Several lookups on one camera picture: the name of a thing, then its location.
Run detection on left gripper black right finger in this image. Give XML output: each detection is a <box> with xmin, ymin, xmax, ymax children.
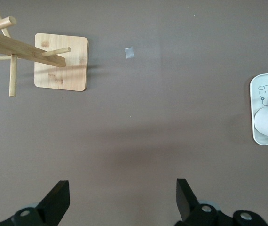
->
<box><xmin>175</xmin><ymin>178</ymin><xmax>266</xmax><ymax>226</ymax></box>

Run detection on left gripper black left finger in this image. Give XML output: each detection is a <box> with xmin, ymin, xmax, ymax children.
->
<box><xmin>0</xmin><ymin>180</ymin><xmax>71</xmax><ymax>226</ymax></box>

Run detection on wooden mug tree rack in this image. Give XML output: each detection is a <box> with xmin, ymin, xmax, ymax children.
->
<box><xmin>0</xmin><ymin>0</ymin><xmax>89</xmax><ymax>97</ymax></box>

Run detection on cream tray rabbit print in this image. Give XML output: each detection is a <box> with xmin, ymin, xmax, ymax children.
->
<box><xmin>249</xmin><ymin>70</ymin><xmax>268</xmax><ymax>146</ymax></box>

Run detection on small clear tape piece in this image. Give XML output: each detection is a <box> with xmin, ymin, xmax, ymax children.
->
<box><xmin>124</xmin><ymin>47</ymin><xmax>135</xmax><ymax>59</ymax></box>

